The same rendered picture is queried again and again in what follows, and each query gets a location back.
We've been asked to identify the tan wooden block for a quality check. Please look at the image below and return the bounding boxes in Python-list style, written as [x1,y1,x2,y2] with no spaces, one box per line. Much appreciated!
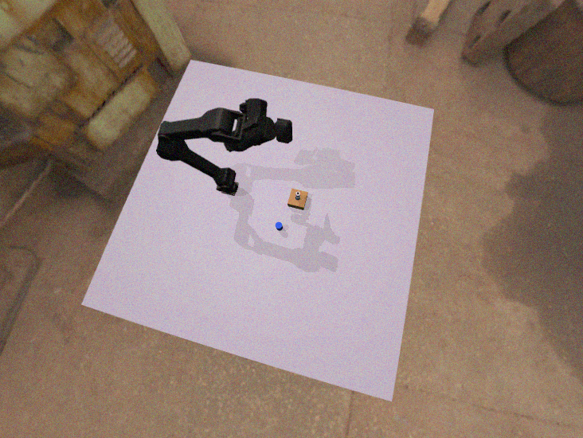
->
[288,188,308,210]

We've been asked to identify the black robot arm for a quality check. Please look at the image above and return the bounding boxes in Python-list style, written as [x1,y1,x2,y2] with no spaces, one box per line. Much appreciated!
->
[156,98,276,196]

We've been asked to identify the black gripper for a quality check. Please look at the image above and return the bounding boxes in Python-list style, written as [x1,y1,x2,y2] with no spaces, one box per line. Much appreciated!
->
[275,119,292,143]

